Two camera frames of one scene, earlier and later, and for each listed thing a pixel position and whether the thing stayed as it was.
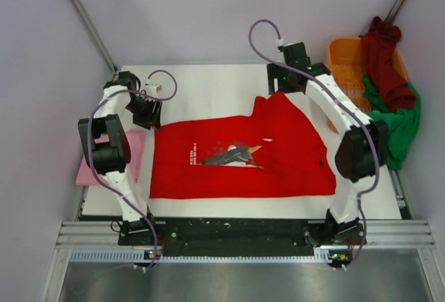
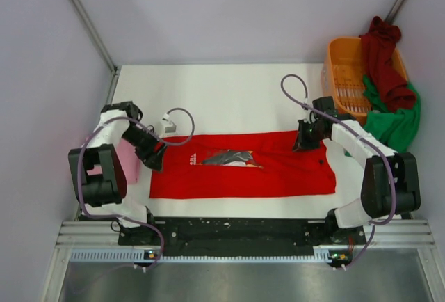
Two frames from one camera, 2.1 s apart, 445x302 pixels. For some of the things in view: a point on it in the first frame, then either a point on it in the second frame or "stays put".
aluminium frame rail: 415,232 stays put
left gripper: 151,119 to 151,158
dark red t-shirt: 380,41 stays put
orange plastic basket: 345,61 stays put
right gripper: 274,71 to 301,143
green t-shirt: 402,124 stays put
